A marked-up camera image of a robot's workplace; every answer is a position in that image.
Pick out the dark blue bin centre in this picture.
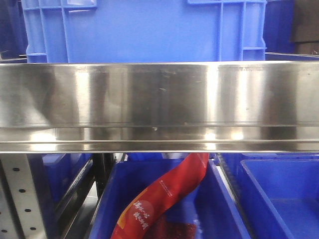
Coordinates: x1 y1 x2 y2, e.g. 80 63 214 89
89 159 250 239

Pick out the dark blue bin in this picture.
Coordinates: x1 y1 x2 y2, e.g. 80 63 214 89
89 159 250 239
216 153 319 239

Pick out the dark blue bin right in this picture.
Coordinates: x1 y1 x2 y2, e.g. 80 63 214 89
216 153 319 239

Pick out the red printed snack bag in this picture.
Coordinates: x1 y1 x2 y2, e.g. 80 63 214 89
111 153 209 239

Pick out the large light blue crate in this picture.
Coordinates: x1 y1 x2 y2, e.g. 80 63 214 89
22 0 267 63

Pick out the perforated metal shelf upright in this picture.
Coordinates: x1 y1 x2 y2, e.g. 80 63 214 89
0 154 47 239

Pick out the stainless steel shelf rail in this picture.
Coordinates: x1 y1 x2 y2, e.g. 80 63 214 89
0 61 319 153

